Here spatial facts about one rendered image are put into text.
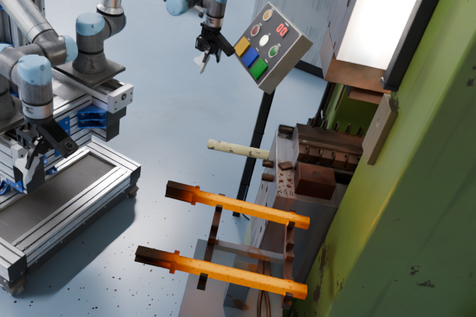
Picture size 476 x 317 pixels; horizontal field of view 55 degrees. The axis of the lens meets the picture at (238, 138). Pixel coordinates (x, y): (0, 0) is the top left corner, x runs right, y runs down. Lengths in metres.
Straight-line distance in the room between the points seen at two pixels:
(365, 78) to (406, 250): 0.50
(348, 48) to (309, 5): 2.86
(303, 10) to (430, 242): 3.16
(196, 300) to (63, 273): 1.05
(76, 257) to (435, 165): 1.78
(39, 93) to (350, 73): 0.85
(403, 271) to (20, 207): 1.70
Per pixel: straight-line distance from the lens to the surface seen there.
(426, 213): 1.19
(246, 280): 1.15
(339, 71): 1.39
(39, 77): 1.21
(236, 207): 1.31
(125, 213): 2.58
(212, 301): 1.43
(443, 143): 1.07
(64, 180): 2.47
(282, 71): 1.92
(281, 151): 1.65
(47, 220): 2.26
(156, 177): 2.80
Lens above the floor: 1.88
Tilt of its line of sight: 36 degrees down
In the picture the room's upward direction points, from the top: 13 degrees clockwise
